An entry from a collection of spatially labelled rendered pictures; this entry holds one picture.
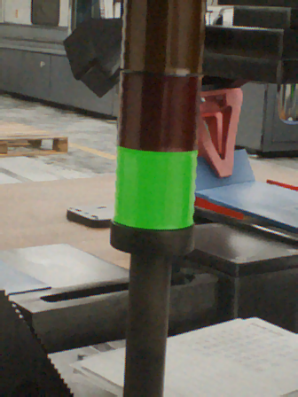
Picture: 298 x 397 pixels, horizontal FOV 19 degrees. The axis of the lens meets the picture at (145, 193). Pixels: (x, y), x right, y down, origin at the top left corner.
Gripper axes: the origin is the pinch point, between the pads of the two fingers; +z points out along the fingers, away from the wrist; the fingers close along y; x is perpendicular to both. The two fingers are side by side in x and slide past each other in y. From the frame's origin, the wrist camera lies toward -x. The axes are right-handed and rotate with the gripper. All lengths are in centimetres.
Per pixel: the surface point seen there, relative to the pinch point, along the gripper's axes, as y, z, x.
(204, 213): 2.2, 3.8, -5.0
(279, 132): -485, -123, 481
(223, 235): 7.3, 6.6, -7.9
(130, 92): 29.0, 1.9, -27.8
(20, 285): -6.1, 5.1, -18.8
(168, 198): 28.1, 6.8, -27.0
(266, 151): -494, -111, 468
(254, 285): 12.3, 11.1, -10.7
